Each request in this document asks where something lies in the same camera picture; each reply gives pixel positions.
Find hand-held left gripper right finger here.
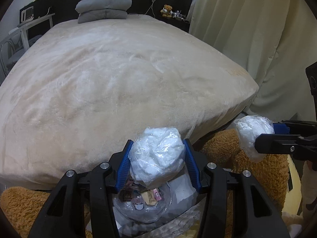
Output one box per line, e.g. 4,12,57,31
183,139,291,238

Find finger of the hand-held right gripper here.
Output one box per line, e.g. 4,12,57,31
272,120,317,135
255,133,317,171

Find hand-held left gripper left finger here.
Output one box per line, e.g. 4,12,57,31
28,139,134,238

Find white plastic bag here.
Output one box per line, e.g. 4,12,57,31
235,115,275,163
128,126,186,189

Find beige paper bag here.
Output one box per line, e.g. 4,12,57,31
142,191,159,207

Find clear plastic-lined bin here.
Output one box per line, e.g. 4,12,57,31
111,181,172,224

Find brown chocolate wrapper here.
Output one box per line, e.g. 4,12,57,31
119,191,135,203

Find large brown plush bear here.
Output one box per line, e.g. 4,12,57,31
0,129,304,238

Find beige plush blanket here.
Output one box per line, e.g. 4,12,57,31
0,17,259,191

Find grey pillow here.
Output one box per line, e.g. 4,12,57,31
78,9,128,24

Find group of small bottles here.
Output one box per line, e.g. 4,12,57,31
173,10,188,21

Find small brown teddy bear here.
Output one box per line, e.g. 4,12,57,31
160,4,173,18

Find white chair with grey cushion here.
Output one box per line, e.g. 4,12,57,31
0,33,30,77

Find grey folded pillows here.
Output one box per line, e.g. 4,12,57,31
75,0,132,14

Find white desk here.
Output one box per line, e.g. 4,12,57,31
9,13,55,52

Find black headboard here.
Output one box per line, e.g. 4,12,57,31
20,0,193,33

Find white electric kettle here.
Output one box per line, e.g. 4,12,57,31
21,6,35,21

